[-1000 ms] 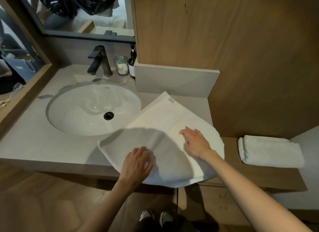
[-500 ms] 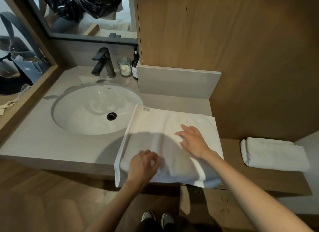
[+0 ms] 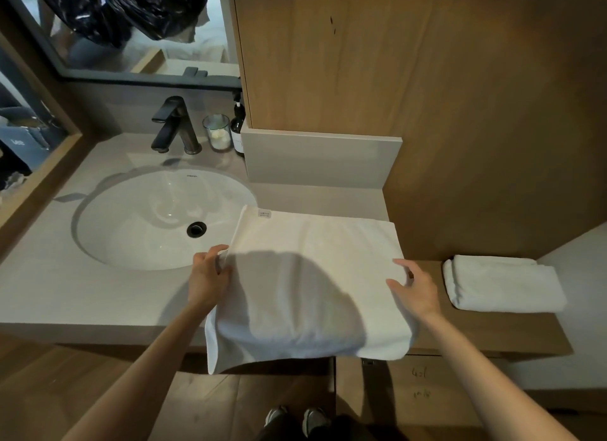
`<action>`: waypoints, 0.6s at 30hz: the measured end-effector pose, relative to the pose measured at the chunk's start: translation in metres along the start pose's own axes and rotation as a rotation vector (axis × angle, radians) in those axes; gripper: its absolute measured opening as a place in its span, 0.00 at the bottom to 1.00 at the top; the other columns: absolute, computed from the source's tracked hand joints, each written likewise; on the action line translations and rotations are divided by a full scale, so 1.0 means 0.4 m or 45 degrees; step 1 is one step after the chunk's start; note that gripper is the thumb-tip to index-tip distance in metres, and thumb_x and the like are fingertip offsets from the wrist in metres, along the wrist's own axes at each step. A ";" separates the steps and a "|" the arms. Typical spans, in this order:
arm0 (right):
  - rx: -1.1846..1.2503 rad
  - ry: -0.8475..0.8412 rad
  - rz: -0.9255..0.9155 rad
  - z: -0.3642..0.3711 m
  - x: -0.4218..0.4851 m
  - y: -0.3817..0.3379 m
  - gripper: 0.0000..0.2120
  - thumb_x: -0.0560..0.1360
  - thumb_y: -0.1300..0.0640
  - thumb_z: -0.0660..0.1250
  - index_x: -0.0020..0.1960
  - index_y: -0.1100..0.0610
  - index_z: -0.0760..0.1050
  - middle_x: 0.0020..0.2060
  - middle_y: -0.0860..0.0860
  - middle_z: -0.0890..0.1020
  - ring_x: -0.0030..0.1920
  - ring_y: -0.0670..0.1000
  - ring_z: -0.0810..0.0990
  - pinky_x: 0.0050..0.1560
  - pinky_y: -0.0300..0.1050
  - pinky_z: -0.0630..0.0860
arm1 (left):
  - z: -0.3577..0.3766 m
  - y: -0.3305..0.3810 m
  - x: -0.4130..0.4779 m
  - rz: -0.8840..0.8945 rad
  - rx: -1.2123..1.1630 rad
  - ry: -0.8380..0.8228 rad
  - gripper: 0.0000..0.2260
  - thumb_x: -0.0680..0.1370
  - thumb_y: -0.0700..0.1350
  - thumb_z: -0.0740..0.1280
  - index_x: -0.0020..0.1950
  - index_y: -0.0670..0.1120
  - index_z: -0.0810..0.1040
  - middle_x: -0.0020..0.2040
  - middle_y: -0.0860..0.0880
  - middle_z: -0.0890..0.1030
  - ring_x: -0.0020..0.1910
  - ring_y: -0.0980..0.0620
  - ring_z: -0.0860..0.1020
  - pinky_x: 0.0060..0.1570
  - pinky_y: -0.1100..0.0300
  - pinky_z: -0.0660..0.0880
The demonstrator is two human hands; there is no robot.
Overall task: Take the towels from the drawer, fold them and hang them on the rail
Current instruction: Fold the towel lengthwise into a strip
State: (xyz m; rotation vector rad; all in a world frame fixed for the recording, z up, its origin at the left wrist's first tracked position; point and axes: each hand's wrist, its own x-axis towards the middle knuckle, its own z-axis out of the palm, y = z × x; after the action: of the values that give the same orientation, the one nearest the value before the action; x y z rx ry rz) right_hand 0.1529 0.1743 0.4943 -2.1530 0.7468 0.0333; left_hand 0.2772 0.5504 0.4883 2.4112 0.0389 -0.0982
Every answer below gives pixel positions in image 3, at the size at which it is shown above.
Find person's right hand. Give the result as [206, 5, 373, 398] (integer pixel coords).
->
[386, 258, 442, 321]

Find wooden vanity base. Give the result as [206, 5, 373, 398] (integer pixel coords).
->
[56, 343, 335, 375]

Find person's left hand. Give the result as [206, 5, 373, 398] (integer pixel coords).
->
[187, 245, 234, 313]

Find white towel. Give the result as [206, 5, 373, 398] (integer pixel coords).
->
[204, 205, 420, 375]
[442, 254, 568, 313]

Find white oval sink basin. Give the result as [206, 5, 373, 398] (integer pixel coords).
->
[73, 168, 259, 272]

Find wooden back panel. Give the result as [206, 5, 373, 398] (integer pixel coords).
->
[232, 0, 607, 262]

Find wall mirror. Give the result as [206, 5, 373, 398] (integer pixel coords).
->
[9, 0, 243, 90]

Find wooden cabinet flap door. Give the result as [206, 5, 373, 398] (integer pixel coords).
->
[335, 355, 484, 430]

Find glass jar with cotton pads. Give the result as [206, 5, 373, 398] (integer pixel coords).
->
[202, 113, 232, 152]

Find dark pump bottle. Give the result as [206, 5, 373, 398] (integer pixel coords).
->
[230, 92, 247, 157]

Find person's dark trousers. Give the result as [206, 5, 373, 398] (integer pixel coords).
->
[255, 414, 395, 441]

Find grey stone backsplash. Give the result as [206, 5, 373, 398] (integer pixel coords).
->
[240, 126, 404, 190]

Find person's left forearm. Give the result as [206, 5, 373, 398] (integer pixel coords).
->
[61, 303, 219, 441]

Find black faucet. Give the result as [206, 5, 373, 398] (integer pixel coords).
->
[150, 95, 203, 156]

